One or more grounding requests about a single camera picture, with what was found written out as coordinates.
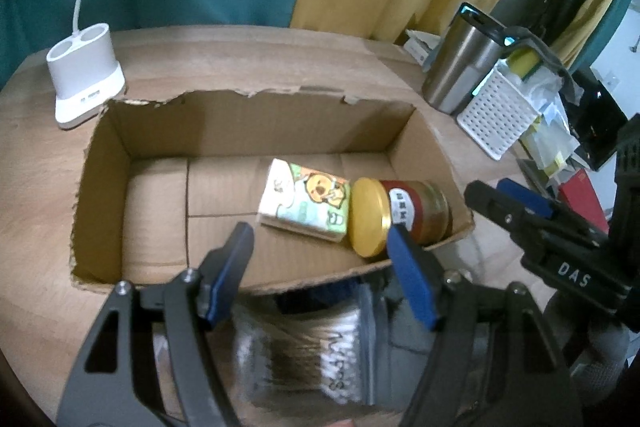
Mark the steel tumbler with black lid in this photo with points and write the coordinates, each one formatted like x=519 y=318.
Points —
x=460 y=62

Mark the clear plastic wrappers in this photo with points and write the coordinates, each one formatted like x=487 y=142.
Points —
x=547 y=99

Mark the yellow sponge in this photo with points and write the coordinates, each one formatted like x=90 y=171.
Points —
x=525 y=59

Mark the white desk lamp base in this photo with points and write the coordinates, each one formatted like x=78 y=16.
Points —
x=85 y=77

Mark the small white carton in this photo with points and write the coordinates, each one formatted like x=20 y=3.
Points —
x=417 y=49

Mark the cartoon printed tissue pack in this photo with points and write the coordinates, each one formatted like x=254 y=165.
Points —
x=300 y=202

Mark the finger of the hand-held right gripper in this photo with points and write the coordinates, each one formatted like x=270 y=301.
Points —
x=487 y=202
x=525 y=199

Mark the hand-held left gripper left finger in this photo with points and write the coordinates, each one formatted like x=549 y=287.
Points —
x=232 y=267

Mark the black electronic device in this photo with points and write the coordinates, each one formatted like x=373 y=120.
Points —
x=600 y=122

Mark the torn cardboard box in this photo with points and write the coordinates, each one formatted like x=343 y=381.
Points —
x=225 y=127

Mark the glass jar with yellow lid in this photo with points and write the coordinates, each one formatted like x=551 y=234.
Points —
x=425 y=207

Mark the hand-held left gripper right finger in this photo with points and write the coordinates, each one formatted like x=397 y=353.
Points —
x=412 y=277

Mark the clear zip bag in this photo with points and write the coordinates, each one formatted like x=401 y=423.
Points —
x=310 y=357

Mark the white perforated plastic basket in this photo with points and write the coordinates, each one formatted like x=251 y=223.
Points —
x=492 y=112

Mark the red box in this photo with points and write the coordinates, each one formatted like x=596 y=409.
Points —
x=582 y=197

